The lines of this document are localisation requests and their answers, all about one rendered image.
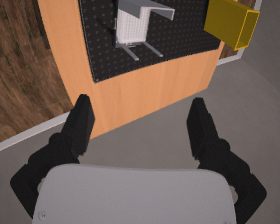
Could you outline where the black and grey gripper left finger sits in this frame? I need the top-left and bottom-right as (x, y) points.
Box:
(10, 94), (95, 220)

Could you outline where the yellow plastics bin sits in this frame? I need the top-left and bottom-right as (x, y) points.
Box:
(204, 0), (260, 51)

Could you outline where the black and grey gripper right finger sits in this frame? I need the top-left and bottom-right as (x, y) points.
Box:
(186, 97), (267, 224)

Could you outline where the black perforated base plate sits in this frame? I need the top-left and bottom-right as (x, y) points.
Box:
(78, 0), (221, 84)

